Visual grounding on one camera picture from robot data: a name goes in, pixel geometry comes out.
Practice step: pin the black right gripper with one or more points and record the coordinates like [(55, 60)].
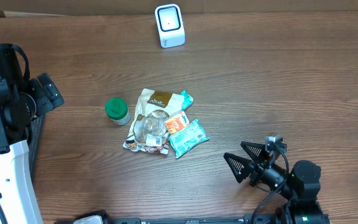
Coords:
[(247, 164)]

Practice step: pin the green wet wipes pack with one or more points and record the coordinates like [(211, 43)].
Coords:
[(187, 138)]

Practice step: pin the orange Kleenex tissue pack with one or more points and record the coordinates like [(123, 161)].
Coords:
[(176, 122)]

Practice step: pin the small teal tissue pack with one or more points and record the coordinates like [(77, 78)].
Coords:
[(188, 100)]

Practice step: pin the brown snack packet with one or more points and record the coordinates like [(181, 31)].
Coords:
[(148, 132)]

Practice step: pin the green lidded jar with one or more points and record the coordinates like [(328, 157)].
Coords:
[(117, 110)]

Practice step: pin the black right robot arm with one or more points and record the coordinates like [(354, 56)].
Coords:
[(267, 164)]

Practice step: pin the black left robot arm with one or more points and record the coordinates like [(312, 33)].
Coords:
[(22, 100)]

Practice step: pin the white barcode scanner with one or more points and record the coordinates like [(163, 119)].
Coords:
[(170, 25)]

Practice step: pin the grey plastic mesh basket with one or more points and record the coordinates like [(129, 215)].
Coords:
[(37, 129)]

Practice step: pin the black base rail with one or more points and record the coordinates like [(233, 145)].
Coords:
[(191, 220)]

